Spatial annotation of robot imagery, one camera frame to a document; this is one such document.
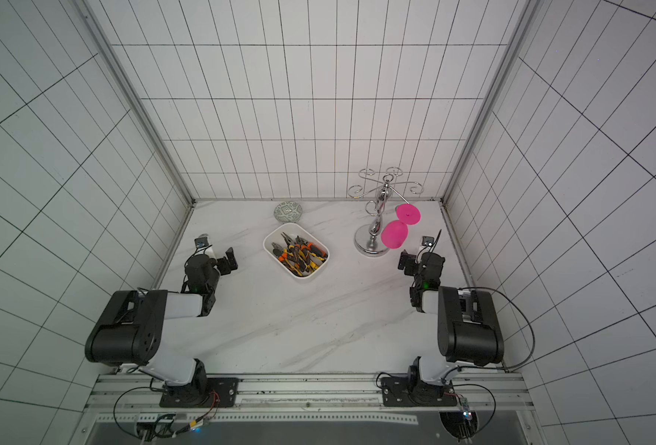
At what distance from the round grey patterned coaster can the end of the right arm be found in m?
0.46

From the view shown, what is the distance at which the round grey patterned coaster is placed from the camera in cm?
113

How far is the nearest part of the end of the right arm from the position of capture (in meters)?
0.87
